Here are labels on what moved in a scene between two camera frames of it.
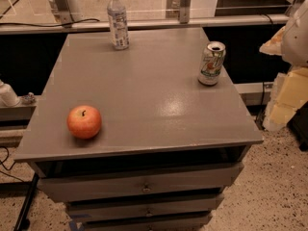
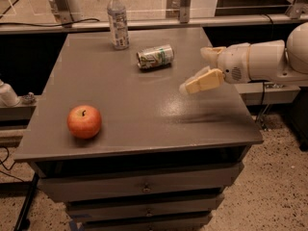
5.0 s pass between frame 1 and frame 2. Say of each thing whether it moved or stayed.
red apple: stayed
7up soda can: moved
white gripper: moved
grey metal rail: stayed
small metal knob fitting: stayed
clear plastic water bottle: stayed
